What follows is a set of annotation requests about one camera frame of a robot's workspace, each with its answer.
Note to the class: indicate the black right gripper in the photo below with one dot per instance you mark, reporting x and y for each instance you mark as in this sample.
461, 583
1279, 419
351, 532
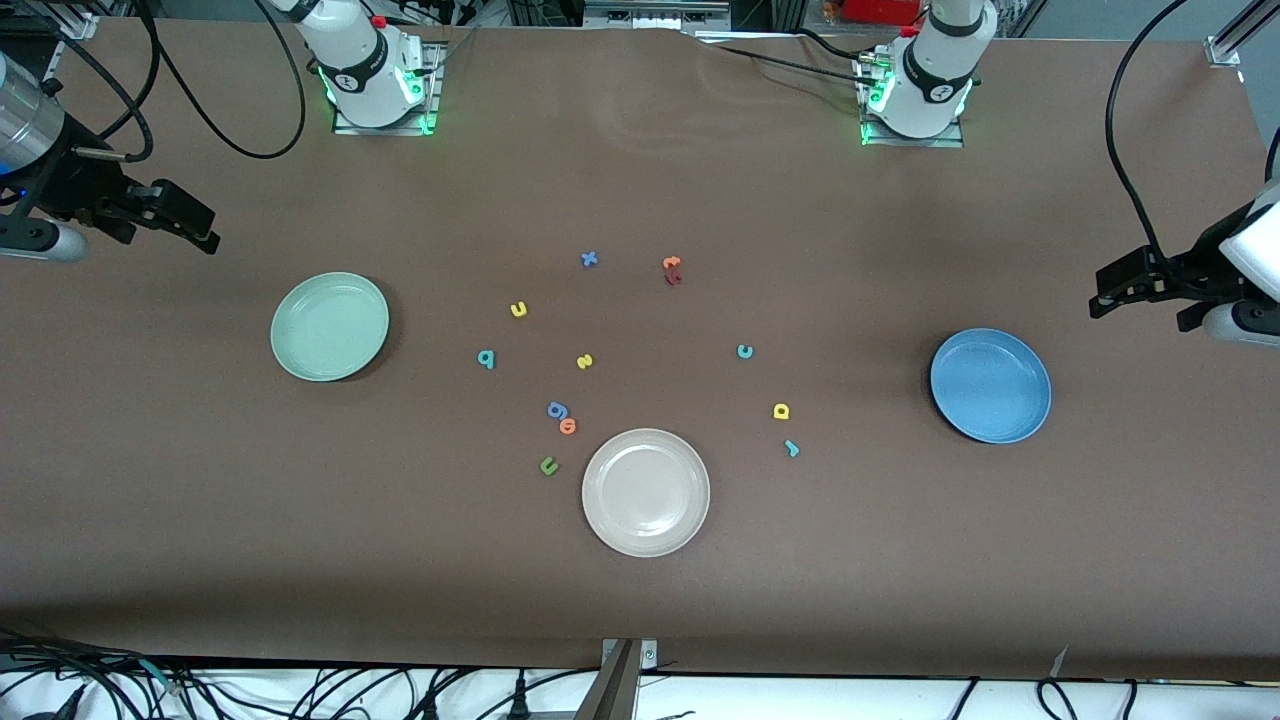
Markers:
72, 190

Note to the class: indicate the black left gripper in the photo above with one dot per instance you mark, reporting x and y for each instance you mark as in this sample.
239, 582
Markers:
1192, 271

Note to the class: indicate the blue plate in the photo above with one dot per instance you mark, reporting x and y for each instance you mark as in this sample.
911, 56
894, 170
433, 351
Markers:
990, 390

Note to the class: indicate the light green plate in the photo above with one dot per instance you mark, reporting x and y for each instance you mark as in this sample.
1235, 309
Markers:
320, 350

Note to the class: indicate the brown table cover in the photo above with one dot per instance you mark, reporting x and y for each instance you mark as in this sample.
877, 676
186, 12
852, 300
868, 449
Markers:
900, 560

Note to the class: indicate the red box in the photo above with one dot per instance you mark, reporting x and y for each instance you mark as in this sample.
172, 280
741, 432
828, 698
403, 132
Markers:
880, 10

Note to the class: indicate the white paper scrap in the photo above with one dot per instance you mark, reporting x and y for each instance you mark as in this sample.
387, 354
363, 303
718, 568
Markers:
1060, 662

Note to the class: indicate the black equipment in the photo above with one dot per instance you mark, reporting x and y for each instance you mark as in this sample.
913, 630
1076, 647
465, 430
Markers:
545, 12

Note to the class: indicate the grey electronics box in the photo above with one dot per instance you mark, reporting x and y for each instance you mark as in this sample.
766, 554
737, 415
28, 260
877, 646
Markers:
650, 15

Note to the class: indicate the beige plate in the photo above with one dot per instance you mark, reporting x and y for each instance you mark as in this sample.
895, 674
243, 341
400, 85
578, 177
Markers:
645, 492

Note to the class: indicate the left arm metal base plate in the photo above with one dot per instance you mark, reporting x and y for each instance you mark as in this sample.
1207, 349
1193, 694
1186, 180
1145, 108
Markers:
940, 142

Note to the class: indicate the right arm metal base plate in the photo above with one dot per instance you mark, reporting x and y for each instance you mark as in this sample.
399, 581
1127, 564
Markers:
433, 90

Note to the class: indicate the metal corner bracket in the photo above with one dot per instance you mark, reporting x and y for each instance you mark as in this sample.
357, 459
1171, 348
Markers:
648, 655

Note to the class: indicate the aluminium frame post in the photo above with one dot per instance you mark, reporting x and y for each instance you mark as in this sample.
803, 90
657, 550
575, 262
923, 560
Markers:
610, 695

